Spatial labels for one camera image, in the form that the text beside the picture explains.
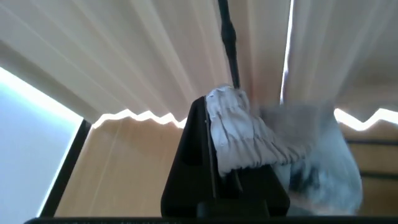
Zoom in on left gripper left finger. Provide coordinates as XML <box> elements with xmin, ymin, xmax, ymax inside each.
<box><xmin>160</xmin><ymin>95</ymin><xmax>219</xmax><ymax>218</ymax></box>

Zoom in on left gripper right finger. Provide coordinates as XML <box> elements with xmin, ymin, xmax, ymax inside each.
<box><xmin>217</xmin><ymin>164</ymin><xmax>291</xmax><ymax>218</ymax></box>

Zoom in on pale grey shorts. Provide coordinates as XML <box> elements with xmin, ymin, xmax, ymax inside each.
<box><xmin>205</xmin><ymin>84</ymin><xmax>364</xmax><ymax>217</ymax></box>

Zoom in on black clothes rack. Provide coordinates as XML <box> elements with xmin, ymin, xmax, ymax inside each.
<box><xmin>216</xmin><ymin>0</ymin><xmax>398</xmax><ymax>180</ymax></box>

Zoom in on beige curtain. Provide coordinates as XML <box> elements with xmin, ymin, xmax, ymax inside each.
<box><xmin>0</xmin><ymin>0</ymin><xmax>398</xmax><ymax>131</ymax></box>

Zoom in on window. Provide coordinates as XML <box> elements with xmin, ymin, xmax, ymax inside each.
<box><xmin>0</xmin><ymin>67</ymin><xmax>91</xmax><ymax>224</ymax></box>

